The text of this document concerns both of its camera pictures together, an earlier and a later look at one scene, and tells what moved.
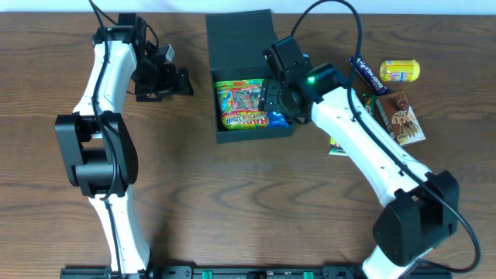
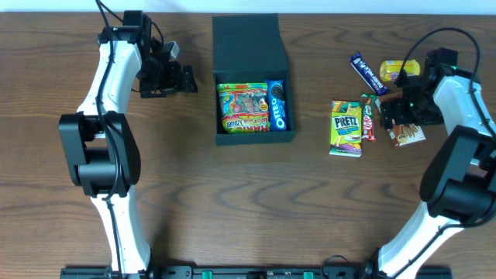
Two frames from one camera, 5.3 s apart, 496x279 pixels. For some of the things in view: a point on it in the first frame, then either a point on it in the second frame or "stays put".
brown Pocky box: [401, 118] stays put
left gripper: [170, 80] stays put
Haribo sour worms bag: [239, 103] stays put
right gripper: [269, 99] → [390, 114]
